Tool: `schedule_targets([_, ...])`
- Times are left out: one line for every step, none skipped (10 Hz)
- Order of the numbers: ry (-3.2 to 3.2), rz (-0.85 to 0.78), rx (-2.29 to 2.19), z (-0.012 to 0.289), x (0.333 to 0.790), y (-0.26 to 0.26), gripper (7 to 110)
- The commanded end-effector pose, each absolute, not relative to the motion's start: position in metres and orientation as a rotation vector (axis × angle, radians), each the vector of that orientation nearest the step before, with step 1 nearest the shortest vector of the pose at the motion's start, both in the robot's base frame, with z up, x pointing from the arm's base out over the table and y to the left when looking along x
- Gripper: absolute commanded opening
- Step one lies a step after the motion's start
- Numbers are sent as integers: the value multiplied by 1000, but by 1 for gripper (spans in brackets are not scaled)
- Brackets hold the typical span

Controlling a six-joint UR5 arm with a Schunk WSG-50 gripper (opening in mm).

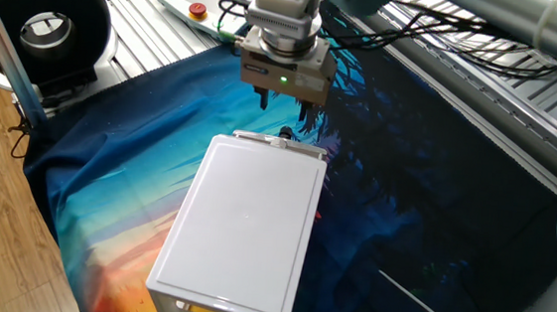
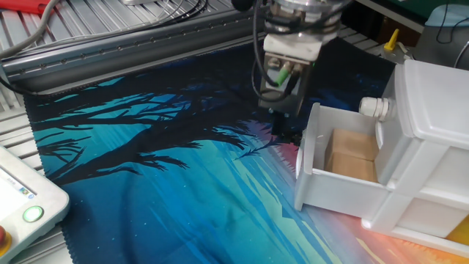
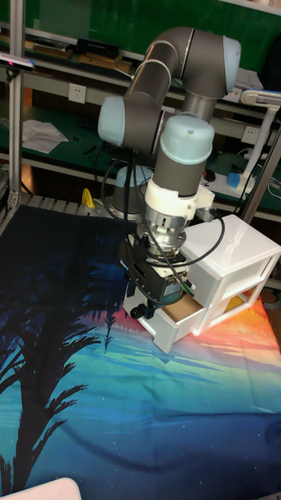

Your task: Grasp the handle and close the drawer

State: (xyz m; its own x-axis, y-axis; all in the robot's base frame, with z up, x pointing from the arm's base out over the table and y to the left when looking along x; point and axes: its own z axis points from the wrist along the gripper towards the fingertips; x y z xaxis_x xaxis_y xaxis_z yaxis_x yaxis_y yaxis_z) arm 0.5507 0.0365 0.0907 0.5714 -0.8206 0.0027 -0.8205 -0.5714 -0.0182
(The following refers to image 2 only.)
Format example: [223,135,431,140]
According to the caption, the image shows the yellow capped bottle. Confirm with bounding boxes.
[379,28,415,62]

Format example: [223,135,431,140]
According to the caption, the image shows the yellow item in drawer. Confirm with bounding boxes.
[445,214,469,246]

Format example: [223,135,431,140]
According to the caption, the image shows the red flat object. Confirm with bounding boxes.
[0,0,52,15]

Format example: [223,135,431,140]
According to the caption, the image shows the tree print table cloth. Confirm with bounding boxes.
[23,34,469,264]

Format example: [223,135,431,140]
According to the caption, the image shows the grey Schunk gripper body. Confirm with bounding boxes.
[258,53,316,117]

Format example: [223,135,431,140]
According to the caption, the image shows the black cable with green plug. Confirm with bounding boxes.
[251,0,305,103]

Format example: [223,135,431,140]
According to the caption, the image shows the white teach pendant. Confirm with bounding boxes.
[0,144,70,264]

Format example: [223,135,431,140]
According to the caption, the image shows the white drawer with black knob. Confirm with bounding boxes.
[294,102,391,221]

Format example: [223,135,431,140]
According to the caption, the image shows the thick grey cable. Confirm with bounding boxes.
[0,0,62,59]

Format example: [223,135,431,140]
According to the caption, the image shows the dark grey aluminium rail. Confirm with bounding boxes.
[0,1,268,95]

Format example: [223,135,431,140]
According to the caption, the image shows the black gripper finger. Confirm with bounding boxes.
[270,109,291,139]

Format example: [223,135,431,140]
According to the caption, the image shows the white drawer knob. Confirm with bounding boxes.
[358,96,391,122]

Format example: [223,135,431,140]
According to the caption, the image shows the white plastic drawer cabinet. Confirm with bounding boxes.
[361,59,469,257]

